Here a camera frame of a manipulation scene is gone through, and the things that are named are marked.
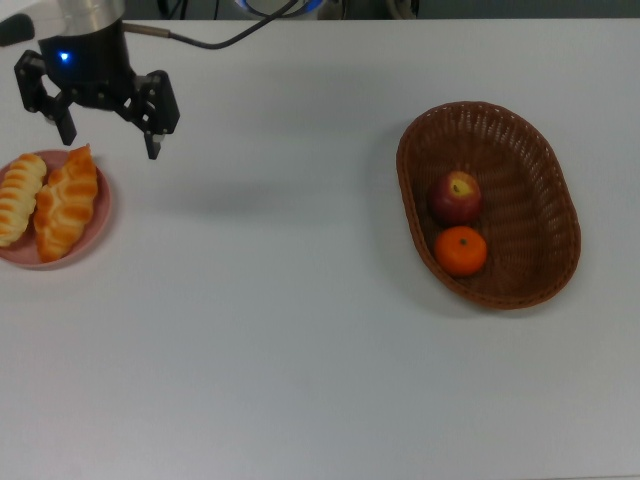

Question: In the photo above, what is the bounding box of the red toy apple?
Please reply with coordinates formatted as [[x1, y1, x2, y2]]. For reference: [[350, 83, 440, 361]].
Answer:
[[430, 170, 484, 226]]

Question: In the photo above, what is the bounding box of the striped toy bread roll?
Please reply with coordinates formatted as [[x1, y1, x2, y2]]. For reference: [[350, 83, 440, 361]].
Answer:
[[0, 153, 49, 248]]

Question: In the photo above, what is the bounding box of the orange toy mandarin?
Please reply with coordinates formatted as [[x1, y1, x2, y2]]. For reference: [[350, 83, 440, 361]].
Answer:
[[433, 225, 488, 278]]

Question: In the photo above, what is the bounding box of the robot base with blue ring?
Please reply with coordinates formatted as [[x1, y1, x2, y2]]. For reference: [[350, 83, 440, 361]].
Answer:
[[234, 0, 346, 20]]

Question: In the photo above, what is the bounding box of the brown woven basket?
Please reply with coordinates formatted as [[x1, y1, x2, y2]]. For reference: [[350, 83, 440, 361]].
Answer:
[[396, 101, 582, 311]]

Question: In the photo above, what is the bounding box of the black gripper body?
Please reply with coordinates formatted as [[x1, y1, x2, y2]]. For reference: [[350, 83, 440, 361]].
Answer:
[[38, 19, 139, 112]]

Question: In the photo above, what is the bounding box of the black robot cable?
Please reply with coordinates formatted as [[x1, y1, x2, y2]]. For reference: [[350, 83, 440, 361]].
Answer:
[[123, 0, 296, 50]]

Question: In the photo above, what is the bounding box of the braided toy bread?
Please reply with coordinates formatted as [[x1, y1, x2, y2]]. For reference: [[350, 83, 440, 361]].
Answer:
[[32, 143, 99, 264]]

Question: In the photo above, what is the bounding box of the pink plate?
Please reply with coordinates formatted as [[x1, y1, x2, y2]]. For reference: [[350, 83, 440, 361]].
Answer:
[[0, 149, 112, 271]]

